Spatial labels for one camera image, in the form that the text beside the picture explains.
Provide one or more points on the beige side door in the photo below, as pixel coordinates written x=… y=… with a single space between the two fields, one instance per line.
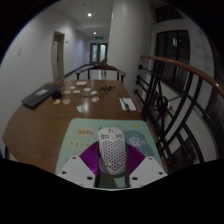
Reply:
x=57 y=55

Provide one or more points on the black railing with wooden handrail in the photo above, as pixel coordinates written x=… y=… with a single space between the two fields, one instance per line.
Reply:
x=173 y=110

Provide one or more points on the small black box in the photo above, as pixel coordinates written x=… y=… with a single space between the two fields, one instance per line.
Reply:
x=56 y=94

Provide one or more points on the dark framed window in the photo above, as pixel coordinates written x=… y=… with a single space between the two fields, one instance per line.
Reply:
x=173 y=58

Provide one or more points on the round ceiling light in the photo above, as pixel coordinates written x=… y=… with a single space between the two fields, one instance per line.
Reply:
x=94 y=33
x=89 y=14

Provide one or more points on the green exit sign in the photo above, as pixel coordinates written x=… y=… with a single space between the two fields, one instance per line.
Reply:
x=99 y=38

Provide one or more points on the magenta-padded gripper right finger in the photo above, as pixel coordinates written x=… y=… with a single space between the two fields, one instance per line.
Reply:
x=135 y=160

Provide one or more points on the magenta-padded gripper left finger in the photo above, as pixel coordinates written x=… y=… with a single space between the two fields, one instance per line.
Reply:
x=89 y=158

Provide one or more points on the glazed double door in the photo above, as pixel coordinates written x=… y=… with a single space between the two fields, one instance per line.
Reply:
x=98 y=52

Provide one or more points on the white perforated computer mouse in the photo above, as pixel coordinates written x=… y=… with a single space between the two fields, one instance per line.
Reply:
x=111 y=150

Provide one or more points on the light green printed mouse pad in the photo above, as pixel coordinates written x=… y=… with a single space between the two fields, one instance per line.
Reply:
x=80 y=140

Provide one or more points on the white flat packet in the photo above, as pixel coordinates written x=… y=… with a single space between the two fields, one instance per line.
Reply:
x=81 y=83

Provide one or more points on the white flat notepad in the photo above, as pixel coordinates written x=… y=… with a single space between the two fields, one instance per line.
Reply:
x=127 y=104

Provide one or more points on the black closed laptop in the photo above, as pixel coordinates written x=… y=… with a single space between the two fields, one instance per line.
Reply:
x=41 y=95

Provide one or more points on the small red and white card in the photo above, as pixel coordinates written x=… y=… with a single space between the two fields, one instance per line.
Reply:
x=95 y=99

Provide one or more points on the wooden armchair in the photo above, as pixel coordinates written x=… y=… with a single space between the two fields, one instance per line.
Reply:
x=100 y=67

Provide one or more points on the small pinkish card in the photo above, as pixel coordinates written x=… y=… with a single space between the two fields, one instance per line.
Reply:
x=66 y=100
x=57 y=101

